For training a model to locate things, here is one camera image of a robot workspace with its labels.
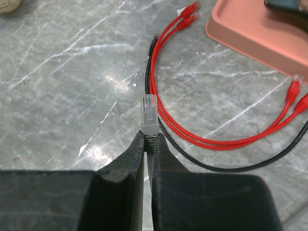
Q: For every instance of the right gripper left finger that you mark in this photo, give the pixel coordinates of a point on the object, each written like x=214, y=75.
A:
x=109, y=199

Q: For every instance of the dark blue star dish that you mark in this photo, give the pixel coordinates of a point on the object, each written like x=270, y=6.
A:
x=293, y=6

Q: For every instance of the salmon pink tray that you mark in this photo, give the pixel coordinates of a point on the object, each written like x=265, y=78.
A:
x=272, y=37

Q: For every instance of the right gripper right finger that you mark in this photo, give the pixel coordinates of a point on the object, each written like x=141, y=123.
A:
x=187, y=201

